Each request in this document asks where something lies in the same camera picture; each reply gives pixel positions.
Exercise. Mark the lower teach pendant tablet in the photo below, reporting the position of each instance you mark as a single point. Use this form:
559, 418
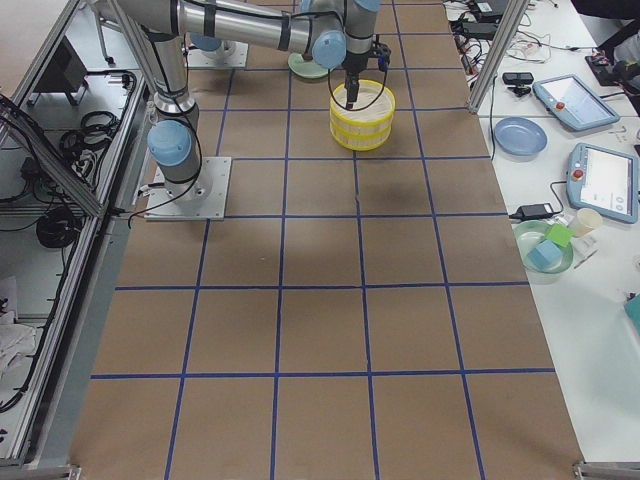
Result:
604, 180

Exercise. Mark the light green plate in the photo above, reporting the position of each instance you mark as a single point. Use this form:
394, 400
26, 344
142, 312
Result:
306, 69

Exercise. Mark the blue plate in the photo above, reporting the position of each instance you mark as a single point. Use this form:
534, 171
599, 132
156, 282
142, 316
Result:
520, 136

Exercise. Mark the aluminium frame post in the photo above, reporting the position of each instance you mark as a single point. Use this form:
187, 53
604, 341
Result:
511, 19

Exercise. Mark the black power adapter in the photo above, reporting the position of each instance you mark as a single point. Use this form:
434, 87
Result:
538, 211

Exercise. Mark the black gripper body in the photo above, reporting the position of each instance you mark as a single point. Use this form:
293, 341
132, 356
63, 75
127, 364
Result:
355, 63

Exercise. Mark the teach pendant tablet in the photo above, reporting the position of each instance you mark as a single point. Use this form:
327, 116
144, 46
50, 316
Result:
604, 180
573, 103

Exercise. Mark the green plate with blocks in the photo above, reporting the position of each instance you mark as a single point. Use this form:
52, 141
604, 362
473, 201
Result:
530, 233

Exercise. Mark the paper cup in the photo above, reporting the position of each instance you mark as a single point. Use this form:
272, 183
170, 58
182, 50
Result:
585, 221

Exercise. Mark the blue foam block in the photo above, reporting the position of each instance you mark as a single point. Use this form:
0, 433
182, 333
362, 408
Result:
545, 255

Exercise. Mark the upper teach pendant tablet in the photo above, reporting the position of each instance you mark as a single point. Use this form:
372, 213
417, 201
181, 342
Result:
573, 103

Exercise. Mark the yellow steamer layer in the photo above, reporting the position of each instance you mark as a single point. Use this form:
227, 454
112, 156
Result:
359, 138
372, 113

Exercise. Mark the white crumpled cloth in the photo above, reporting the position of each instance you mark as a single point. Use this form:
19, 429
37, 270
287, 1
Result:
18, 343

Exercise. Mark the green foam block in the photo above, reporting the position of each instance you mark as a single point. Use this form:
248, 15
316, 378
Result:
559, 234

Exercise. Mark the black webcam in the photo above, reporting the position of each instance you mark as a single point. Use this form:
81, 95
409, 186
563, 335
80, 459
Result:
519, 83

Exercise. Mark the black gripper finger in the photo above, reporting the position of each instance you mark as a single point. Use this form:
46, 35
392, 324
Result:
351, 86

